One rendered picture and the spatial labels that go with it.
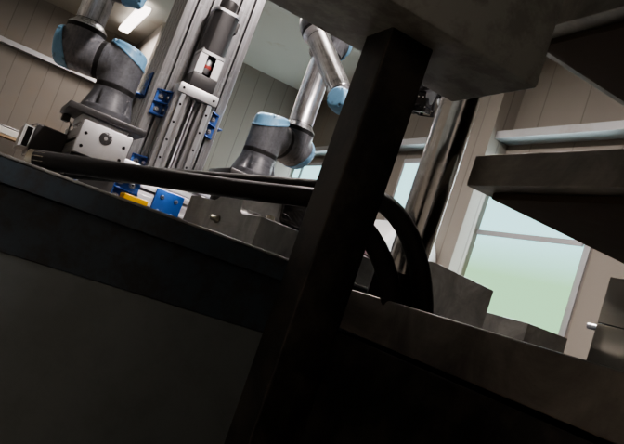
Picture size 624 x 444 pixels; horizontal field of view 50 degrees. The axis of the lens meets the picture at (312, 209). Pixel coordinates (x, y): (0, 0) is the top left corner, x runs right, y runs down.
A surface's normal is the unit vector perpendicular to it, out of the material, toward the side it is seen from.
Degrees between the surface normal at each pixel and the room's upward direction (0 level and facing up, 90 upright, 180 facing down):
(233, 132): 90
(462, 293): 90
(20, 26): 90
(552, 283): 90
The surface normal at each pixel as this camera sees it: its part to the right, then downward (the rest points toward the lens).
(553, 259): -0.83, -0.35
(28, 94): 0.45, 0.04
